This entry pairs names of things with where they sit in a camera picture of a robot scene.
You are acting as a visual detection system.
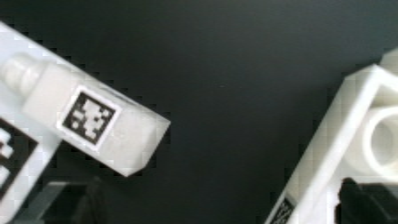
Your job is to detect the white table leg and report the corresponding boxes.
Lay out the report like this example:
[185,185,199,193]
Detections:
[0,53,174,178]

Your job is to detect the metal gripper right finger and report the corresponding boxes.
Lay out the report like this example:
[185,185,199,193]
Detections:
[334,178,398,224]

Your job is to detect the white square tabletop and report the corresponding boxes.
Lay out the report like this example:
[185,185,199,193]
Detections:
[265,49,398,224]

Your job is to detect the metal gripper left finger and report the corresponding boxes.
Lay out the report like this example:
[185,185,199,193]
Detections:
[16,178,106,224]

